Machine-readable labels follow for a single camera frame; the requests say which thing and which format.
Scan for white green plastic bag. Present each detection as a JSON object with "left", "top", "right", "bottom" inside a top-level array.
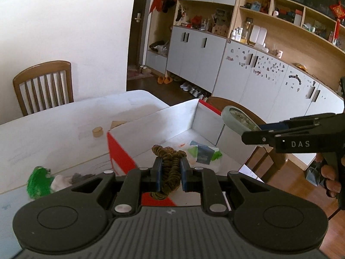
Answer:
[{"left": 185, "top": 140, "right": 223, "bottom": 173}]

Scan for brown bead bracelet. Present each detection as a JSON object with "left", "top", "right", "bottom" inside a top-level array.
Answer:
[{"left": 150, "top": 144, "right": 187, "bottom": 201}]

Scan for grey fuzzy toy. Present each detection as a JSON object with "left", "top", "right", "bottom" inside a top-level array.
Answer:
[{"left": 71, "top": 173, "right": 95, "bottom": 185}]

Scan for white plush tooth toy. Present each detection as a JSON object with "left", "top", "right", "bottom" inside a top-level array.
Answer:
[{"left": 50, "top": 175, "right": 72, "bottom": 192}]

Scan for right hand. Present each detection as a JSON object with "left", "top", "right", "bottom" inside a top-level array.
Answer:
[{"left": 315, "top": 153, "right": 342, "bottom": 198}]

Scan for near wooden chair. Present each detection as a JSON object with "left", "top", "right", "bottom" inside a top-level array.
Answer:
[{"left": 206, "top": 96, "right": 288, "bottom": 183}]

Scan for wooden chair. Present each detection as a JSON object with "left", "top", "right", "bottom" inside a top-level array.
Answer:
[
  {"left": 206, "top": 96, "right": 288, "bottom": 183},
  {"left": 13, "top": 60, "right": 74, "bottom": 116}
]

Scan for red cardboard box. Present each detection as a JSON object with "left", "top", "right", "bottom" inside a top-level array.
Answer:
[{"left": 107, "top": 100, "right": 254, "bottom": 212}]

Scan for cardboard scrap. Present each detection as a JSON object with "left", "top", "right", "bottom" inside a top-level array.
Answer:
[{"left": 110, "top": 120, "right": 127, "bottom": 130}]

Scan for orange slippers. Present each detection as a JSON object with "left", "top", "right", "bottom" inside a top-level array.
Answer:
[{"left": 157, "top": 77, "right": 173, "bottom": 84}]

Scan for red door mat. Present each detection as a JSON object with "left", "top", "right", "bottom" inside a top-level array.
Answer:
[{"left": 127, "top": 65, "right": 153, "bottom": 81}]

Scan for far wooden chair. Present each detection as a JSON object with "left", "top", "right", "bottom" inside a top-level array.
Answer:
[{"left": 13, "top": 60, "right": 74, "bottom": 116}]

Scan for dark entrance door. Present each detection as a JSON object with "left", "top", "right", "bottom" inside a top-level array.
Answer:
[{"left": 127, "top": 0, "right": 146, "bottom": 67}]

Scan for white wall cabinets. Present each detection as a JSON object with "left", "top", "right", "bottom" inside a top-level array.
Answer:
[{"left": 145, "top": 0, "right": 344, "bottom": 123}]

